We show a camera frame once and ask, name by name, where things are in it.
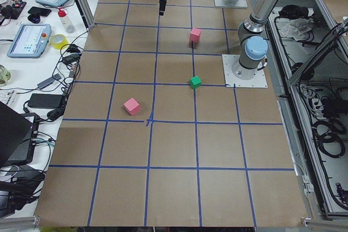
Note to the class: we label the pink cube near front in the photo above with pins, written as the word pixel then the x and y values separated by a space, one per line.
pixel 132 106

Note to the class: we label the pink cube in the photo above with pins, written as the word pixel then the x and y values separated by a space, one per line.
pixel 195 35
pixel 132 106

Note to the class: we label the teach pendant near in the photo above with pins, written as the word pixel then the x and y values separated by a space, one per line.
pixel 30 41

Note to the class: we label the pink cube far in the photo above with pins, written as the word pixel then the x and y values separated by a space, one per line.
pixel 195 35

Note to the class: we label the crumpled white cloth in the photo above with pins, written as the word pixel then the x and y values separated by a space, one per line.
pixel 297 29

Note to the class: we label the white bottle red cap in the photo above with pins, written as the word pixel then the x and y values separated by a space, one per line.
pixel 66 22

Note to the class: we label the green cube centre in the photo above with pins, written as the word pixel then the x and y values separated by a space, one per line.
pixel 195 82

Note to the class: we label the black power adapter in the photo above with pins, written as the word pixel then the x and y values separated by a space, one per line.
pixel 44 101

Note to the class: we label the grey usb hub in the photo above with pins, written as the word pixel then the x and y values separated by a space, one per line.
pixel 45 83

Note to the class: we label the yellow tape roll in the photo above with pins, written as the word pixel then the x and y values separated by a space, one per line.
pixel 59 41

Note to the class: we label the black laptop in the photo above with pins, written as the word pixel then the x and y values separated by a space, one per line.
pixel 18 132

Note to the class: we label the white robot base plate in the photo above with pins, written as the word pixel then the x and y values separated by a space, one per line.
pixel 237 76

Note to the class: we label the black smartphone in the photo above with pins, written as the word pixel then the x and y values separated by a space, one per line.
pixel 40 11

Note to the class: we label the green tape rolls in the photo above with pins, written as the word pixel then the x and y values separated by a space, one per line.
pixel 5 76

